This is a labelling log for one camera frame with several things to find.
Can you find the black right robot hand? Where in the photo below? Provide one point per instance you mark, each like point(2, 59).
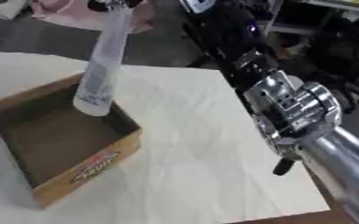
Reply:
point(102, 4)

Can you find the clear plastic bottle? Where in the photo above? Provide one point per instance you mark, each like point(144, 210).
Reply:
point(104, 73)

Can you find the silver and black right robot arm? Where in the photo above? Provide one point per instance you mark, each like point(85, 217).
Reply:
point(333, 159)

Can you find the tan cardboard box brown inside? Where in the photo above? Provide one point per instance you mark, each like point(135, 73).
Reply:
point(60, 140)

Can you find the pink soft bag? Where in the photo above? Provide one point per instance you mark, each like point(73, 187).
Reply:
point(74, 15)

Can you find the black office chair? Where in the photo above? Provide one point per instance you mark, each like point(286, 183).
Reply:
point(341, 58)

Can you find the white shelf frame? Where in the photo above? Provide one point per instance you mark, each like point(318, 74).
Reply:
point(290, 27)

